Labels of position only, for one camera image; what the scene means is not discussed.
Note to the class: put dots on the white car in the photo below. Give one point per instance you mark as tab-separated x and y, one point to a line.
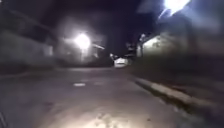
120	62

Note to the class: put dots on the street lamp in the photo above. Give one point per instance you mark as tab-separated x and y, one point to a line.
175	4
82	41

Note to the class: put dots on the grey asphalt road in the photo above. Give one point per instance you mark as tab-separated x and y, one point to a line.
83	100

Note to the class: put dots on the pale concrete kerb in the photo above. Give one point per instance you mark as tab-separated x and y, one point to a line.
166	91

